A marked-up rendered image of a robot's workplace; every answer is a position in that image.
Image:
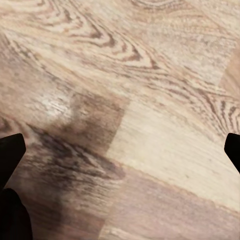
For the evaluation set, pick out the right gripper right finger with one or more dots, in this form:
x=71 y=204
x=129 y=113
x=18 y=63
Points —
x=232 y=149

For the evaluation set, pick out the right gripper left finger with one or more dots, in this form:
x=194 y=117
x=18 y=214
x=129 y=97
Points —
x=12 y=149

